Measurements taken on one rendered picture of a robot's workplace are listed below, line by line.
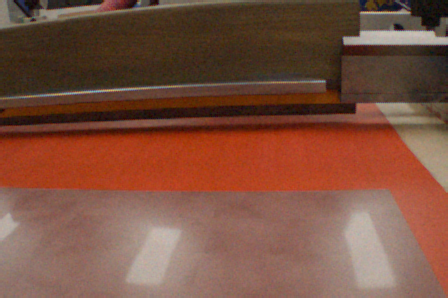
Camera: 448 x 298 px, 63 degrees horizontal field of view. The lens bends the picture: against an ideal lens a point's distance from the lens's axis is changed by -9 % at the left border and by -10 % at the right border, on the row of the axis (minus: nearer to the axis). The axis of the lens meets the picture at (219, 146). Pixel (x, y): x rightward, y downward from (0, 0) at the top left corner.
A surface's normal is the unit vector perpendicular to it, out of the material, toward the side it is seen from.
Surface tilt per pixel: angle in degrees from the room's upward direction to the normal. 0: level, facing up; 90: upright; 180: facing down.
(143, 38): 90
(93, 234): 0
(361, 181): 0
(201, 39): 90
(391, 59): 90
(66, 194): 0
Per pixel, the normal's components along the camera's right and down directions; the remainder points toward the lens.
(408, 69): -0.13, 0.35
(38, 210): -0.07, -0.94
